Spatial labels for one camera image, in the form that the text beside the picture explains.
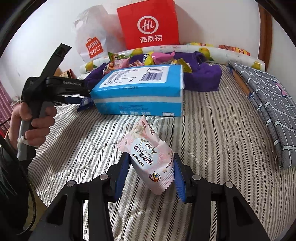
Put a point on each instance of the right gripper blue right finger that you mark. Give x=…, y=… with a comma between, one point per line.
x=180, y=181

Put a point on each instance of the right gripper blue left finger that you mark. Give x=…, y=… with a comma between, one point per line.
x=121, y=172

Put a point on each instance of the pale pink nougat packet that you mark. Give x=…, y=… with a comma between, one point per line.
x=151, y=157

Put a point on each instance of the green snack packet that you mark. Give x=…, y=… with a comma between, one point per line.
x=113, y=56

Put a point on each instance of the colourful cartoon snack packet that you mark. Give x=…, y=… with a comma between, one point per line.
x=115, y=65

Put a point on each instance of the pink yellow snack bag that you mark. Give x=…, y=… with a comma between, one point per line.
x=157, y=58

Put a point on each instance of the yellow snack packet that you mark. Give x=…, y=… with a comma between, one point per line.
x=186, y=66

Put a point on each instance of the person's left forearm dark sleeve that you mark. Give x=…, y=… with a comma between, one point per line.
x=14, y=199

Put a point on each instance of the person's left hand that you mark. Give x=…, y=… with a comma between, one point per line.
x=37, y=136

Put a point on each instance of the small blue wrapper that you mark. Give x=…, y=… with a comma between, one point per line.
x=86, y=103

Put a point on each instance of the blue tissue pack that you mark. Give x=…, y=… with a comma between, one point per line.
x=155, y=90

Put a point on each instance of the white Miniso plastic bag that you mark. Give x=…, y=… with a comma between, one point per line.
x=97, y=33

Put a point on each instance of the purple towel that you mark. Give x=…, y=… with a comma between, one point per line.
x=202, y=78

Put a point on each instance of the grey checked folded cloth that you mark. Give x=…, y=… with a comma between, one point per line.
x=276, y=109

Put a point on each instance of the red paper shopping bag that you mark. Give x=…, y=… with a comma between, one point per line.
x=149, y=23

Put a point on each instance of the yellow chips bag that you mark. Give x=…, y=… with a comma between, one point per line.
x=200, y=44

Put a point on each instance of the fruit print paper roll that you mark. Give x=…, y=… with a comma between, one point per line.
x=212, y=54

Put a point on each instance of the orange chips bag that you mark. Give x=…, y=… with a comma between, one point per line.
x=234, y=49

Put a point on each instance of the wooden picture frame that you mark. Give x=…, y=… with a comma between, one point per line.
x=68, y=74

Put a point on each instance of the brown wooden door frame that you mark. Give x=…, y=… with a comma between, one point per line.
x=266, y=36

